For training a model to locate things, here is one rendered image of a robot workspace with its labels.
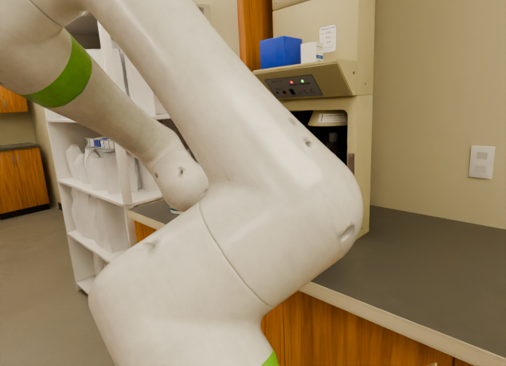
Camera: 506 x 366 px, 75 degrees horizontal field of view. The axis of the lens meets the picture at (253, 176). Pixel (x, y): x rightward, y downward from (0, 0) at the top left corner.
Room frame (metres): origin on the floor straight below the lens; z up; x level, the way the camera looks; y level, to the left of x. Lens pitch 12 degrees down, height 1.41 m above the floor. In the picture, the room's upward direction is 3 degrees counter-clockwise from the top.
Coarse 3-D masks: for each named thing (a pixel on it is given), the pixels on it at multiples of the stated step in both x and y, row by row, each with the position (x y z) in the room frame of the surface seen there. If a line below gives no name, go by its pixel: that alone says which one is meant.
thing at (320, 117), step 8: (312, 112) 1.20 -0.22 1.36; (320, 112) 1.15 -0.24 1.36; (328, 112) 1.13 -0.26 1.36; (336, 112) 1.12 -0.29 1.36; (344, 112) 1.13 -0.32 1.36; (312, 120) 1.16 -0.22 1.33; (320, 120) 1.13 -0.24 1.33; (328, 120) 1.12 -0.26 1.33; (336, 120) 1.11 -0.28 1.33; (344, 120) 1.11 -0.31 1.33
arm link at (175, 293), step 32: (192, 224) 0.28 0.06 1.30; (128, 256) 0.28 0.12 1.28; (160, 256) 0.27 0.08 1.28; (192, 256) 0.26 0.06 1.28; (224, 256) 0.26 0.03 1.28; (96, 288) 0.27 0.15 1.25; (128, 288) 0.26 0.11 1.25; (160, 288) 0.26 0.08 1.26; (192, 288) 0.25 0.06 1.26; (224, 288) 0.25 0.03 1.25; (96, 320) 0.27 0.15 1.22; (128, 320) 0.25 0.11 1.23; (160, 320) 0.25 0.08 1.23; (192, 320) 0.25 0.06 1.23; (224, 320) 0.25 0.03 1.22; (256, 320) 0.27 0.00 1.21; (128, 352) 0.24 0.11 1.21; (160, 352) 0.23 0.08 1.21; (192, 352) 0.23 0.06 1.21; (224, 352) 0.24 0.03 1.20; (256, 352) 0.25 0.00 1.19
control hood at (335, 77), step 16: (304, 64) 1.02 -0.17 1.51; (320, 64) 0.98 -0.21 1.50; (336, 64) 0.95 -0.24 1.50; (352, 64) 1.00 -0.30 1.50; (320, 80) 1.02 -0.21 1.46; (336, 80) 0.99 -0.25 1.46; (352, 80) 1.00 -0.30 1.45; (304, 96) 1.12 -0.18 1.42; (320, 96) 1.08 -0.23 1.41; (336, 96) 1.06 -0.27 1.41
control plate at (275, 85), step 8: (264, 80) 1.16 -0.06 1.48; (272, 80) 1.14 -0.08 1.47; (280, 80) 1.11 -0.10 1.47; (288, 80) 1.09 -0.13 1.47; (296, 80) 1.08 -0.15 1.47; (304, 80) 1.06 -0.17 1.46; (312, 80) 1.04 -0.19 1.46; (272, 88) 1.17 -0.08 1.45; (280, 88) 1.15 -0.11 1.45; (288, 88) 1.13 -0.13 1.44; (296, 88) 1.11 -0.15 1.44; (304, 88) 1.09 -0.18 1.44; (312, 88) 1.07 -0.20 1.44; (280, 96) 1.18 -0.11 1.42; (288, 96) 1.16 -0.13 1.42; (296, 96) 1.14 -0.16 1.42
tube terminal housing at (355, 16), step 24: (312, 0) 1.13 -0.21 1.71; (336, 0) 1.07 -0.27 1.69; (360, 0) 1.03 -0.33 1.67; (288, 24) 1.20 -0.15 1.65; (312, 24) 1.13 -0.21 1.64; (360, 24) 1.03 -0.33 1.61; (360, 48) 1.03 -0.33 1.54; (360, 72) 1.04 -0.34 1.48; (360, 96) 1.04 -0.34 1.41; (360, 120) 1.04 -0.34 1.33; (360, 144) 1.04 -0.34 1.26; (360, 168) 1.05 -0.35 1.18
